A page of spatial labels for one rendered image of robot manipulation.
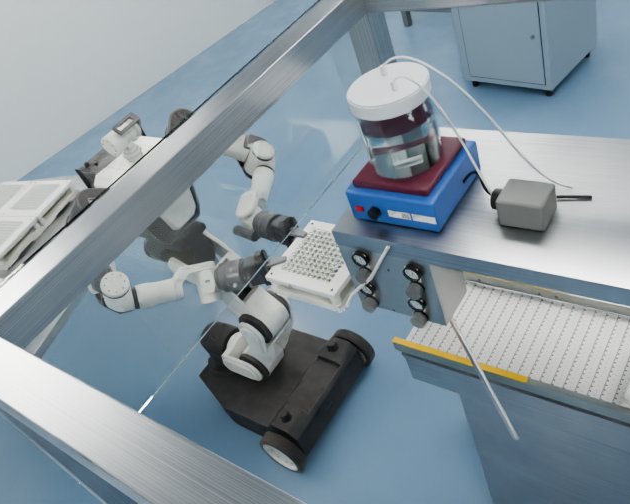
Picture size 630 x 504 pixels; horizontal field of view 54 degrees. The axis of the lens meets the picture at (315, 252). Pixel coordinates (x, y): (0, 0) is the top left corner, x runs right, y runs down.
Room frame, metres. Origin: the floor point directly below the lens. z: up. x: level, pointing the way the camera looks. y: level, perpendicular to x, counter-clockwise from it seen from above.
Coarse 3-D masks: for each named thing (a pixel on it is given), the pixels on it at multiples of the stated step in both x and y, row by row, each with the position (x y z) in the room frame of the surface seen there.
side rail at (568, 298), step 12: (468, 276) 1.14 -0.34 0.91; (480, 276) 1.11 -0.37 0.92; (504, 288) 1.06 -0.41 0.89; (516, 288) 1.04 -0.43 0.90; (528, 288) 1.01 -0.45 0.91; (564, 300) 0.95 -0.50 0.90; (576, 300) 0.92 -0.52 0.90; (588, 300) 0.90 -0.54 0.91; (600, 300) 0.88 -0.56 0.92; (612, 312) 0.86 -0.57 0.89; (624, 312) 0.84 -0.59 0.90
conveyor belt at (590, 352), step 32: (480, 288) 1.10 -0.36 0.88; (480, 320) 1.00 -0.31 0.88; (512, 320) 0.96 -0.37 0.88; (544, 320) 0.93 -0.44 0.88; (576, 320) 0.89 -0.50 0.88; (608, 320) 0.85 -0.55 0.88; (448, 352) 0.95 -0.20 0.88; (480, 352) 0.92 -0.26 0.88; (512, 352) 0.88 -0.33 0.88; (544, 352) 0.84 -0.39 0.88; (576, 352) 0.81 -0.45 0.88; (608, 352) 0.78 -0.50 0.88; (576, 384) 0.74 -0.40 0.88; (608, 384) 0.71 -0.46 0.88
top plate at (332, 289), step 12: (324, 228) 1.45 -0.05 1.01; (300, 240) 1.44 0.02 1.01; (288, 252) 1.41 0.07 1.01; (276, 276) 1.34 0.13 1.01; (288, 276) 1.31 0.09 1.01; (300, 276) 1.29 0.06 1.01; (336, 276) 1.23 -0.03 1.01; (348, 276) 1.22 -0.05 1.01; (300, 288) 1.26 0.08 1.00; (312, 288) 1.23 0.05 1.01; (324, 288) 1.21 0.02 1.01; (336, 288) 1.19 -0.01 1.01
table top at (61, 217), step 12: (36, 180) 2.92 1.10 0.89; (48, 180) 2.86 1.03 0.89; (72, 180) 2.75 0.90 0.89; (72, 204) 2.52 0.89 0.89; (60, 216) 2.46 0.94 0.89; (48, 228) 2.40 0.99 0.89; (60, 228) 2.36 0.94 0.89; (36, 240) 2.34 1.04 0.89; (24, 252) 2.29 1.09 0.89; (12, 264) 2.24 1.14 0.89; (0, 276) 2.19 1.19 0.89
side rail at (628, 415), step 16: (416, 352) 0.98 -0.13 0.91; (464, 368) 0.88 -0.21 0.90; (512, 384) 0.79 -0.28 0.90; (528, 384) 0.76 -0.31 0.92; (544, 384) 0.75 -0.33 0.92; (560, 400) 0.71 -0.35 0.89; (576, 400) 0.69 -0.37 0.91; (592, 400) 0.67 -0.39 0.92; (608, 416) 0.64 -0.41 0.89; (624, 416) 0.62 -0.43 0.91
